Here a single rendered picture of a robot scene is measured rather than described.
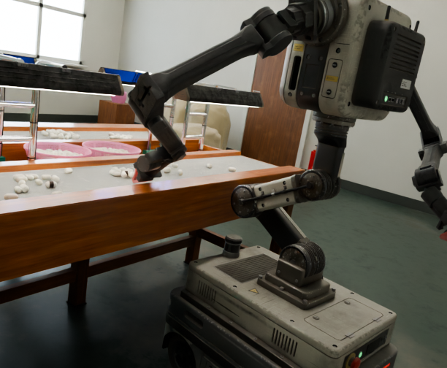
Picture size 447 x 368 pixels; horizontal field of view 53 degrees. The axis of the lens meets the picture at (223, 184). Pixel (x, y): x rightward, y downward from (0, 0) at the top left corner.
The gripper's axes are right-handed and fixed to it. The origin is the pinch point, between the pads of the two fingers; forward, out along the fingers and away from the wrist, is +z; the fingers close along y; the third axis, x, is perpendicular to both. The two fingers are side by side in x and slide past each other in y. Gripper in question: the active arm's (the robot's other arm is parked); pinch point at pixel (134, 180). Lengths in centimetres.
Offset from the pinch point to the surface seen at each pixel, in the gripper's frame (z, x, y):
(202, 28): 205, -312, -437
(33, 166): 18.1, -17.0, 25.1
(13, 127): 69, -62, -4
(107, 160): 18.3, -17.2, -7.6
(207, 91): -11, -34, -52
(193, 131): 153, -104, -245
